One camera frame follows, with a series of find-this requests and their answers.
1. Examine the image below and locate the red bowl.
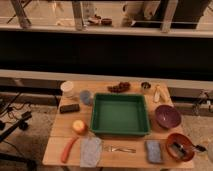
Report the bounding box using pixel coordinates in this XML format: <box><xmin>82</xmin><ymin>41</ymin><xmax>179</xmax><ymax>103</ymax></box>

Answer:
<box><xmin>165</xmin><ymin>133</ymin><xmax>195</xmax><ymax>162</ymax></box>

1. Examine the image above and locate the grey folded cloth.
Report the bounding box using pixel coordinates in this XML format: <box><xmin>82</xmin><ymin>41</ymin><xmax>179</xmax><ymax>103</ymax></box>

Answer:
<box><xmin>80</xmin><ymin>137</ymin><xmax>102</xmax><ymax>168</ymax></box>

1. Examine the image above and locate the metal fork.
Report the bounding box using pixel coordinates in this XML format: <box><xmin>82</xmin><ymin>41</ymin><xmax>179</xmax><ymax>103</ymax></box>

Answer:
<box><xmin>103</xmin><ymin>145</ymin><xmax>136</xmax><ymax>153</ymax></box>

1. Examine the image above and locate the orange carrot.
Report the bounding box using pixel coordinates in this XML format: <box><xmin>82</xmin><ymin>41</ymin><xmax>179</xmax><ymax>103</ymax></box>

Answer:
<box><xmin>61</xmin><ymin>137</ymin><xmax>79</xmax><ymax>163</ymax></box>

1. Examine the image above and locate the black rectangular block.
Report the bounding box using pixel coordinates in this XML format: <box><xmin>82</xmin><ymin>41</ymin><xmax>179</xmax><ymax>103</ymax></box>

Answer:
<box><xmin>59</xmin><ymin>104</ymin><xmax>80</xmax><ymax>114</ymax></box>

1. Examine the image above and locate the small metal cup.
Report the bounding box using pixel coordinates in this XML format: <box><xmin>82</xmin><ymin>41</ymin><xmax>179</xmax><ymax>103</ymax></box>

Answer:
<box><xmin>141</xmin><ymin>82</ymin><xmax>151</xmax><ymax>91</ymax></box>

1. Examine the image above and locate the green plastic tray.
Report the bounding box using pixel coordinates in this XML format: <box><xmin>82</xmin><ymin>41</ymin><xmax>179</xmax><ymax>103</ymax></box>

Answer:
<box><xmin>90</xmin><ymin>93</ymin><xmax>150</xmax><ymax>136</ymax></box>

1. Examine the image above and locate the black tripod stand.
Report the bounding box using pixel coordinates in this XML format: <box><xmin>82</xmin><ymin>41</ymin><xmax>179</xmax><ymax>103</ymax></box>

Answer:
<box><xmin>0</xmin><ymin>92</ymin><xmax>38</xmax><ymax>171</ymax></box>

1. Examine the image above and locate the bunch of dark grapes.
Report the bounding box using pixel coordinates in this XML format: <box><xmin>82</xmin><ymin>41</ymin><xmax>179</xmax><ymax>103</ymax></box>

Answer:
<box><xmin>107</xmin><ymin>82</ymin><xmax>130</xmax><ymax>93</ymax></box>

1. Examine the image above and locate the blue sponge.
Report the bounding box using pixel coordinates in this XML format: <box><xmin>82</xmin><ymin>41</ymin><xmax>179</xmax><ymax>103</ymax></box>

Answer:
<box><xmin>145</xmin><ymin>140</ymin><xmax>163</xmax><ymax>164</ymax></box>

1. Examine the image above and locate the purple bowl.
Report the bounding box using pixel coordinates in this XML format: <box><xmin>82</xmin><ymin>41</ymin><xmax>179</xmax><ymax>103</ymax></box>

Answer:
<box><xmin>155</xmin><ymin>105</ymin><xmax>182</xmax><ymax>129</ymax></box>

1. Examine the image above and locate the wooden table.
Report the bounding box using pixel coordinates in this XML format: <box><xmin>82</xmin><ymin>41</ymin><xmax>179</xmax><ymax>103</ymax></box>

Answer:
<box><xmin>43</xmin><ymin>89</ymin><xmax>194</xmax><ymax>169</ymax></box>

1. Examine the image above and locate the blue translucent cup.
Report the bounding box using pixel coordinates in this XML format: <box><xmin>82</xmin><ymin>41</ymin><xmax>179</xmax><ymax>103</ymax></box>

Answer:
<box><xmin>80</xmin><ymin>90</ymin><xmax>93</xmax><ymax>106</ymax></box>

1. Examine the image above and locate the red yellow apple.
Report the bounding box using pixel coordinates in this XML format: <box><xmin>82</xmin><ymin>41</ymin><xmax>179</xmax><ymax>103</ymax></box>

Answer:
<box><xmin>72</xmin><ymin>120</ymin><xmax>87</xmax><ymax>134</ymax></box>

